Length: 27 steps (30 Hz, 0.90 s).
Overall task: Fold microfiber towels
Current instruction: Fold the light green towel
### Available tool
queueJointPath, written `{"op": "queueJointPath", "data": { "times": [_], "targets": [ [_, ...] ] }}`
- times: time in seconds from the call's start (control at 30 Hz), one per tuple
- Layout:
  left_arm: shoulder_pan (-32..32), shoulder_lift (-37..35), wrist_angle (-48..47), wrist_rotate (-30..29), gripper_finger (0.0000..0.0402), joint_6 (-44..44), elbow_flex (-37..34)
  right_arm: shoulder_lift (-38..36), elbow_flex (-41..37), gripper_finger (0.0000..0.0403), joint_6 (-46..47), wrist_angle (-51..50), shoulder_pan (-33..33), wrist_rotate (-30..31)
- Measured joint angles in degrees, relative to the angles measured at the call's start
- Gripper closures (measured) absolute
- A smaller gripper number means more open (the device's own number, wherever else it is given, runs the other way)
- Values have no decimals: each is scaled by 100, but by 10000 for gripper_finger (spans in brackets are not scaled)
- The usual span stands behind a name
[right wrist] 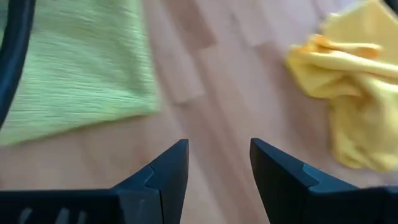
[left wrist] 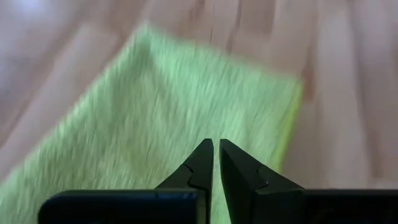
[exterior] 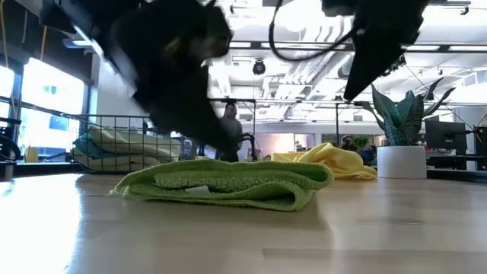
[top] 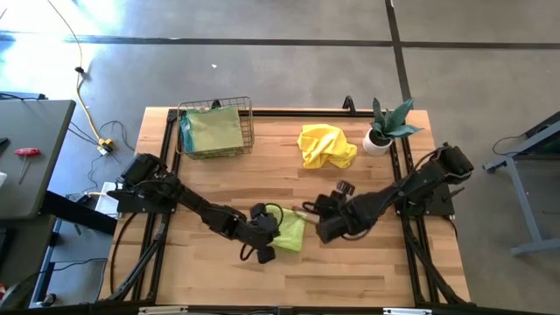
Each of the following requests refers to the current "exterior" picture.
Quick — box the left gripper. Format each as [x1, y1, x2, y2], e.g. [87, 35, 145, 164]
[110, 0, 237, 153]

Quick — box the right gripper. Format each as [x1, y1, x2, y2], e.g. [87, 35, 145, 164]
[321, 0, 431, 102]

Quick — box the lime green microfiber towel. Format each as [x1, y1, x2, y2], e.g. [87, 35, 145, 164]
[110, 158, 336, 212]

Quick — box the pale green microfiber towel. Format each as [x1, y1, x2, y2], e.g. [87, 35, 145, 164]
[86, 125, 182, 158]

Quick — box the yellow microfiber towel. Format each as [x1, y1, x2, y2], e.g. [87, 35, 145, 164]
[270, 142, 377, 180]

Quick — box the person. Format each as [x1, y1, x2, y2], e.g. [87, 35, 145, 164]
[340, 135, 358, 152]
[217, 102, 244, 163]

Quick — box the long ceiling light fixture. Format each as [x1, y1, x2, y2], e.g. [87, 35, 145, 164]
[62, 37, 487, 53]

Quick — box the green office plant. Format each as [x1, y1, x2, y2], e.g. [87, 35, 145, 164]
[353, 135, 370, 151]

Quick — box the snake plant in white pot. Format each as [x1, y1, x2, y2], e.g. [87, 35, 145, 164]
[361, 77, 457, 180]

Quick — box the black computer monitor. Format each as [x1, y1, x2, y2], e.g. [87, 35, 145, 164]
[425, 120, 468, 155]
[475, 127, 487, 170]

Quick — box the yellow container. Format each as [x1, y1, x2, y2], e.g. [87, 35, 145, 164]
[24, 146, 40, 164]

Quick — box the tall black desk frame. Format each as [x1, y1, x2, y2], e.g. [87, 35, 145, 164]
[208, 97, 362, 164]

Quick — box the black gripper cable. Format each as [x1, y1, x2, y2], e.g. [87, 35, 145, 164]
[268, 0, 358, 62]

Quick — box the wire mesh basket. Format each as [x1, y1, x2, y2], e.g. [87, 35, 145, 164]
[62, 113, 199, 176]

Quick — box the black aluminium table frame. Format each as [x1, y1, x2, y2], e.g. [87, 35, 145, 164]
[14, 162, 487, 181]

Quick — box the yellow hanging strap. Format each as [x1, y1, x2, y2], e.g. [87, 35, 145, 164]
[0, 0, 9, 68]
[40, 24, 49, 62]

